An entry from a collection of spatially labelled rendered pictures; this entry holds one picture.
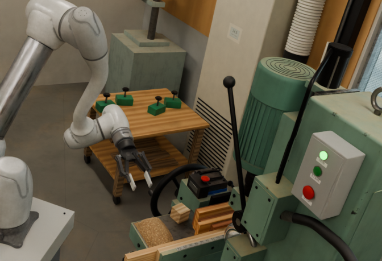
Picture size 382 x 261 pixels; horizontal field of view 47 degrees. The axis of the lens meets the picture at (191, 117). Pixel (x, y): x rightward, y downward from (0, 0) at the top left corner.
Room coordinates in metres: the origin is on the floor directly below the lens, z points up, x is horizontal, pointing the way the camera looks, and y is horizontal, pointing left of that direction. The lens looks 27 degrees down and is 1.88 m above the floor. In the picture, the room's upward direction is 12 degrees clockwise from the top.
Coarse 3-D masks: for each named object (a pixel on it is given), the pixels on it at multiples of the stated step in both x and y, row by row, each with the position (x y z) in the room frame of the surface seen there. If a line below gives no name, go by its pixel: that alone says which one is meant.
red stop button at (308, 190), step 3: (306, 186) 0.81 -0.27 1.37; (309, 186) 0.81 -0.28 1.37; (303, 189) 0.81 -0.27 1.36; (306, 189) 0.80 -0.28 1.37; (309, 189) 0.80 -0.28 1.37; (312, 189) 0.80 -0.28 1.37; (303, 192) 0.81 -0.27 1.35; (306, 192) 0.80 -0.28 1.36; (309, 192) 0.80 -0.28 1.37; (312, 192) 0.79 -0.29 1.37; (306, 195) 0.80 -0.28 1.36; (309, 195) 0.79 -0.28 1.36; (312, 195) 0.79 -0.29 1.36; (306, 198) 0.80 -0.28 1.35; (309, 198) 0.79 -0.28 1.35
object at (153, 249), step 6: (222, 228) 1.13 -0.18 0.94; (198, 234) 1.08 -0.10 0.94; (204, 234) 1.09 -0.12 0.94; (180, 240) 1.04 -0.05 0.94; (186, 240) 1.04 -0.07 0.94; (156, 246) 0.99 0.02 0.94; (162, 246) 0.99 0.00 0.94; (132, 252) 0.95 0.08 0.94; (138, 252) 0.95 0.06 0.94; (144, 252) 0.96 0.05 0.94; (150, 252) 0.96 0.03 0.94; (126, 258) 0.92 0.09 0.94; (132, 258) 0.93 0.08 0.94; (138, 258) 0.94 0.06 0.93; (144, 258) 0.95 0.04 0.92; (150, 258) 0.96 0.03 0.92
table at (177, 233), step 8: (176, 200) 1.32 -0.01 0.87; (160, 216) 1.17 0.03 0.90; (168, 216) 1.18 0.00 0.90; (192, 216) 1.21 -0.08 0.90; (168, 224) 1.14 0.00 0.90; (176, 224) 1.15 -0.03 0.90; (184, 224) 1.16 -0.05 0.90; (136, 232) 1.08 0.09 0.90; (176, 232) 1.11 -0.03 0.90; (184, 232) 1.12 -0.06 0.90; (192, 232) 1.13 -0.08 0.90; (136, 240) 1.07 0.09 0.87; (176, 240) 1.08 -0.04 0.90; (136, 248) 1.06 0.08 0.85; (144, 248) 1.02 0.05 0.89; (208, 256) 1.04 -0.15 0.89; (216, 256) 1.06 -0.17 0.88
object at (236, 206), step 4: (232, 188) 1.18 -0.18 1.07; (236, 188) 1.18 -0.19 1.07; (232, 192) 1.18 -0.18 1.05; (236, 192) 1.17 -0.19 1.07; (232, 196) 1.17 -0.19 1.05; (236, 196) 1.16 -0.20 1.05; (232, 200) 1.17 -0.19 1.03; (236, 200) 1.16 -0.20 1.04; (232, 204) 1.16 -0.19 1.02; (236, 204) 1.15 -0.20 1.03; (240, 204) 1.14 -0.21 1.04; (232, 208) 1.16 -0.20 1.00; (236, 208) 1.15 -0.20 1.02; (240, 208) 1.14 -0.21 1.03
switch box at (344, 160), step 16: (320, 144) 0.82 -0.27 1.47; (336, 144) 0.82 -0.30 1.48; (304, 160) 0.84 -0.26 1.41; (336, 160) 0.78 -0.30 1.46; (352, 160) 0.78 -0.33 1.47; (304, 176) 0.83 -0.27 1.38; (336, 176) 0.77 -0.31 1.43; (352, 176) 0.79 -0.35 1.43; (320, 192) 0.79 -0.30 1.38; (336, 192) 0.77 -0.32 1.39; (320, 208) 0.78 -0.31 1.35; (336, 208) 0.79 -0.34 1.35
